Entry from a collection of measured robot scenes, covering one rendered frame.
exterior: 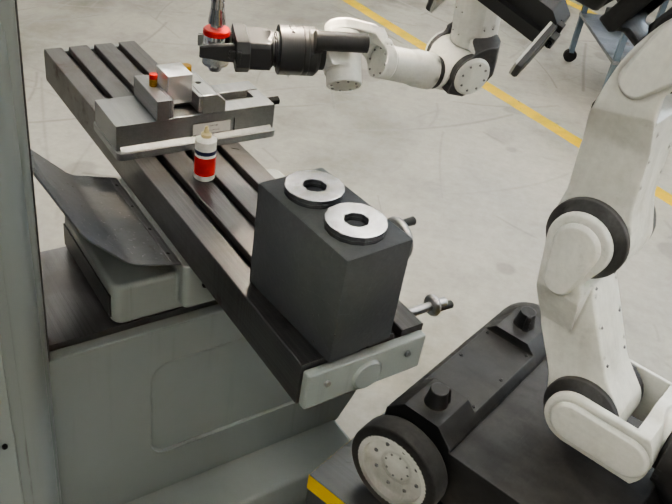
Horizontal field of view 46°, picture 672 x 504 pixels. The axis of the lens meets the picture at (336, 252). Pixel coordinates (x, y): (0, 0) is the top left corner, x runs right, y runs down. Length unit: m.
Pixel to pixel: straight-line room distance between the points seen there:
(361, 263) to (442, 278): 1.88
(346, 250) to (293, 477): 0.95
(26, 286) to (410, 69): 0.78
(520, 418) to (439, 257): 1.47
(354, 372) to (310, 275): 0.18
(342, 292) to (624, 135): 0.51
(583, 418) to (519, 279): 1.60
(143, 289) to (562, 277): 0.73
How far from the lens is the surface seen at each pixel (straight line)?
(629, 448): 1.51
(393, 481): 1.63
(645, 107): 1.26
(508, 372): 1.72
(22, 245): 1.28
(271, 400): 1.88
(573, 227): 1.34
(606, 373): 1.51
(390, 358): 1.25
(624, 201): 1.35
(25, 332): 1.37
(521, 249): 3.24
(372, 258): 1.08
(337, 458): 1.72
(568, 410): 1.52
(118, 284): 1.46
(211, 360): 1.68
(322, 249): 1.09
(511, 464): 1.58
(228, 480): 1.91
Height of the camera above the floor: 1.70
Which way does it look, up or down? 35 degrees down
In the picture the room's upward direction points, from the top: 10 degrees clockwise
